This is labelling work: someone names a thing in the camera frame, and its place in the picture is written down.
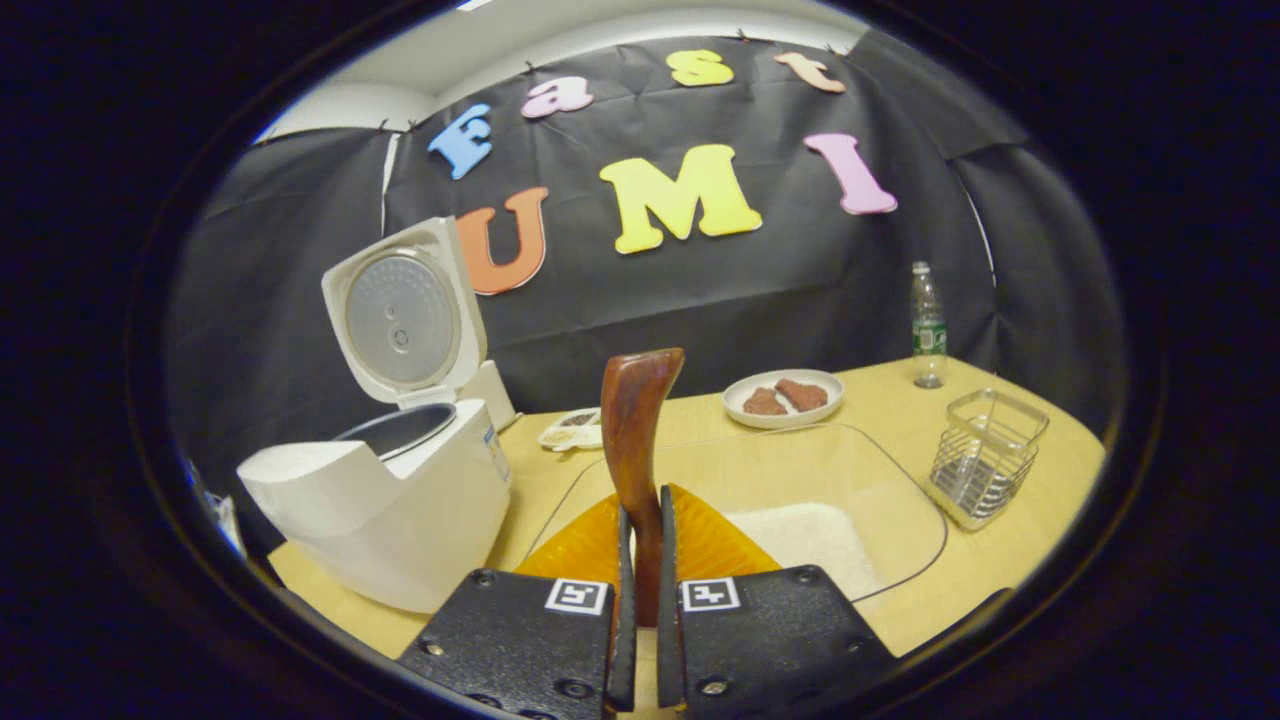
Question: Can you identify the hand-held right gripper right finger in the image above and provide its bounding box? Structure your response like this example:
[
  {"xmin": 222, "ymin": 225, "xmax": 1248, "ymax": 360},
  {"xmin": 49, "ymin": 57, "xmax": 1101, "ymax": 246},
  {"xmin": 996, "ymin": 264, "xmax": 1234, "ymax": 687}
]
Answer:
[{"xmin": 657, "ymin": 484, "xmax": 898, "ymax": 713}]

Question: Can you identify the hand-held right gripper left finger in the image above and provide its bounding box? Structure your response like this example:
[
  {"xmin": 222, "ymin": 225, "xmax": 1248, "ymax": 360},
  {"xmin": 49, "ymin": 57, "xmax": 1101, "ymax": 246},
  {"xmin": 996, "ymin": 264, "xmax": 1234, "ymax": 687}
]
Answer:
[{"xmin": 397, "ymin": 493, "xmax": 638, "ymax": 720}]

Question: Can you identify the white rice cooker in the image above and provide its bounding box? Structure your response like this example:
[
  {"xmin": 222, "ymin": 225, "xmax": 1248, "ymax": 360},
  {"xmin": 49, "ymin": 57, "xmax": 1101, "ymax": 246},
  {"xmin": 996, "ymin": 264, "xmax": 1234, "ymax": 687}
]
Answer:
[{"xmin": 236, "ymin": 216, "xmax": 516, "ymax": 614}]

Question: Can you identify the brown wooden spoon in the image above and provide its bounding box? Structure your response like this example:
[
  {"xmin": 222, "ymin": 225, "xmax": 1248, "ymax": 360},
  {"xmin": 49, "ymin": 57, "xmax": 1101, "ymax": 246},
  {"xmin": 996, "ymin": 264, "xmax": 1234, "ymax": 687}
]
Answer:
[{"xmin": 600, "ymin": 347, "xmax": 687, "ymax": 629}]

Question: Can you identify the metal wire chopstick holder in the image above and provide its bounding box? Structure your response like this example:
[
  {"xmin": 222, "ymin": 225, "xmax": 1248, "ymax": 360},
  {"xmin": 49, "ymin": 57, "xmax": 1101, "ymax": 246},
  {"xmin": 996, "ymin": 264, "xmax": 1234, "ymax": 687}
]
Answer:
[{"xmin": 928, "ymin": 388, "xmax": 1051, "ymax": 531}]

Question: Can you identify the clear glass tray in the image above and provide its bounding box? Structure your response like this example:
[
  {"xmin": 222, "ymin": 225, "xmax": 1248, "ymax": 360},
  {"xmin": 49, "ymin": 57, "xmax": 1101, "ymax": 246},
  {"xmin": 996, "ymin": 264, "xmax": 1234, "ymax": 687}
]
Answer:
[{"xmin": 520, "ymin": 422, "xmax": 949, "ymax": 603}]

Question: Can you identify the white divided condiment dish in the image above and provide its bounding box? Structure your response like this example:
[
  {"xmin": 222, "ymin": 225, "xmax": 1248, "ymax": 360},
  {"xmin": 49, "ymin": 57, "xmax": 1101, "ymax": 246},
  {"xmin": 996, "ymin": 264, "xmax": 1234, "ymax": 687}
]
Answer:
[{"xmin": 538, "ymin": 407, "xmax": 604, "ymax": 452}]

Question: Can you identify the white round plate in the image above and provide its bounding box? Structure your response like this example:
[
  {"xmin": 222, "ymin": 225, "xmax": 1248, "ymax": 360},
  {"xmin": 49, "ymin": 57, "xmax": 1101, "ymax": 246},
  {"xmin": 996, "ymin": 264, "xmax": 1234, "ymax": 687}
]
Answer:
[{"xmin": 722, "ymin": 369, "xmax": 846, "ymax": 431}]

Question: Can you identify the clear plastic water bottle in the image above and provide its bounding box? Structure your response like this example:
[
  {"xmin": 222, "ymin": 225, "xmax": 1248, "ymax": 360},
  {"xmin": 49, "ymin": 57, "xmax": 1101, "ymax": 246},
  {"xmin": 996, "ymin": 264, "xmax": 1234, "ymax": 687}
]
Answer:
[{"xmin": 912, "ymin": 262, "xmax": 948, "ymax": 389}]

